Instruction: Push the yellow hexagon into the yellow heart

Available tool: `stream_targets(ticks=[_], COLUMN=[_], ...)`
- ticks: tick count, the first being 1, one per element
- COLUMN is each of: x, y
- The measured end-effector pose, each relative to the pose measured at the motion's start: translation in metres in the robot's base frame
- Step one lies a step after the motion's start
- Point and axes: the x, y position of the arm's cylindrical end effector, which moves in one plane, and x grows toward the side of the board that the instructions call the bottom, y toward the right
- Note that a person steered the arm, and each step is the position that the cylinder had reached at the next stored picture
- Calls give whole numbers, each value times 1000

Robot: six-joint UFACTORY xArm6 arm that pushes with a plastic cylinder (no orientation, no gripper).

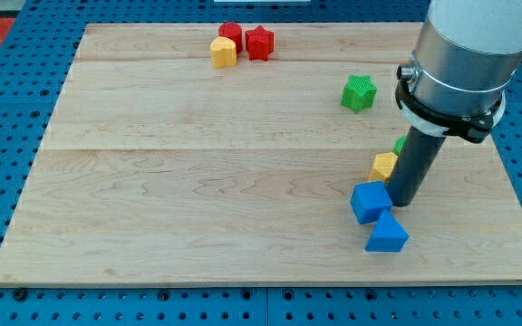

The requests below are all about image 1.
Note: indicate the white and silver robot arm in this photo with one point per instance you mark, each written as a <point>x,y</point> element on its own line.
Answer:
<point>466,53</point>

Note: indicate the red cylinder block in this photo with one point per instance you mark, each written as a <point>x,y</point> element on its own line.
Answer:
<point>234,32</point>

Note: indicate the red star block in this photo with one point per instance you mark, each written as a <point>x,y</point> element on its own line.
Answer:
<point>260,43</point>

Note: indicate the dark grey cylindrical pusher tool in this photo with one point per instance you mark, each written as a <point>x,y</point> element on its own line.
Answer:
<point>414,161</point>

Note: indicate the yellow hexagon block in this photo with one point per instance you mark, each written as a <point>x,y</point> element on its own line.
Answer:
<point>382,167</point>

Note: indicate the wooden board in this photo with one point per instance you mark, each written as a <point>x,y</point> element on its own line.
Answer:
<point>157,170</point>

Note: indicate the blue cube block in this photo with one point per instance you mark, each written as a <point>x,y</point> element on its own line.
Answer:
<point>368,200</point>

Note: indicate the yellow heart block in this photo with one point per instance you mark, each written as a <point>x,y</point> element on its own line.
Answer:
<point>223,52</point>

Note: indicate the green star block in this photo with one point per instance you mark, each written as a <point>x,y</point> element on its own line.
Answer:
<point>358,93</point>

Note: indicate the blue triangular prism block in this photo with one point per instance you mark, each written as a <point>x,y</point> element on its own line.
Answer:
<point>388,235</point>

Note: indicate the green block behind pusher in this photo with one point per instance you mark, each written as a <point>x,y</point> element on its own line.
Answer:
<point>398,144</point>

